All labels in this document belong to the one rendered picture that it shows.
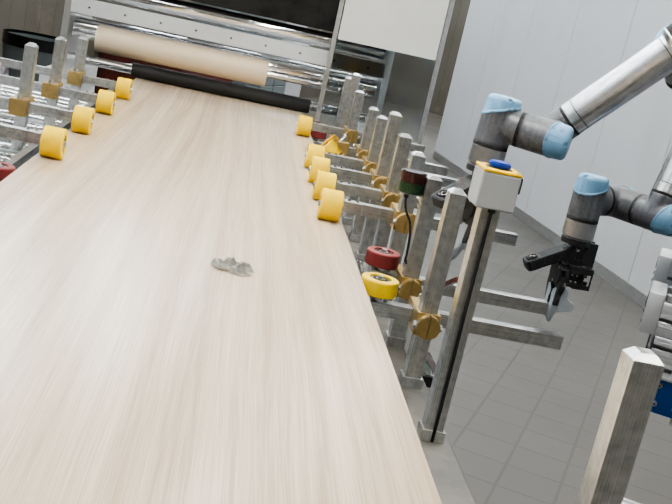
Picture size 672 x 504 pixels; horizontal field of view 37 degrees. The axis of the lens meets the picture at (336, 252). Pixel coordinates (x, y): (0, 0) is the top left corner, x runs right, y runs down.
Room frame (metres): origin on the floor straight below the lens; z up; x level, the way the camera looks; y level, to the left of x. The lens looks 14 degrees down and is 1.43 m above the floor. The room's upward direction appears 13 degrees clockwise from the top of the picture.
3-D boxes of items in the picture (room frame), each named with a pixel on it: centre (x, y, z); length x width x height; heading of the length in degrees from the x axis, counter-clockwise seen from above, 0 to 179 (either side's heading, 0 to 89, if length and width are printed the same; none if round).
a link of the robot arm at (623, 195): (2.41, -0.64, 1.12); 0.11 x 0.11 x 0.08; 39
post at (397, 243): (2.52, -0.15, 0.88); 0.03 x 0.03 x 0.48; 7
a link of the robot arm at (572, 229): (2.36, -0.55, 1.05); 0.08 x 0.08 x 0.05
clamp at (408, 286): (2.29, -0.18, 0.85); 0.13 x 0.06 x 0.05; 7
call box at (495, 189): (1.76, -0.25, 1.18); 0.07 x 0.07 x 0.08; 7
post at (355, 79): (4.25, 0.08, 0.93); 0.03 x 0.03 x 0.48; 7
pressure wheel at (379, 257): (2.30, -0.11, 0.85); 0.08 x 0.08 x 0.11
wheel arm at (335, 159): (3.31, -0.11, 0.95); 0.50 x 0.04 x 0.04; 97
